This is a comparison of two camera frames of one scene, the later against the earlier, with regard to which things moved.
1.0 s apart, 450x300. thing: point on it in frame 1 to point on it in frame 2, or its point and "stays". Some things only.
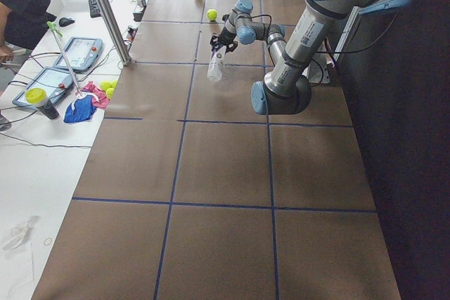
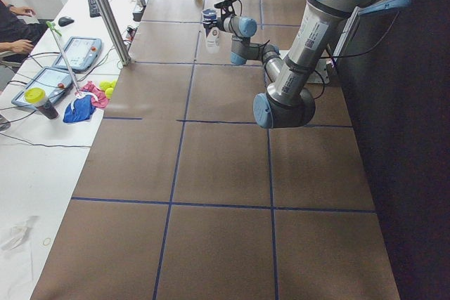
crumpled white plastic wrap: (20, 233) stays
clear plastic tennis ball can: (216, 63) to (209, 20)
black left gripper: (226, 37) to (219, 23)
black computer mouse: (65, 21) stays
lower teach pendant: (55, 83) stays
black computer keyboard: (94, 9) stays
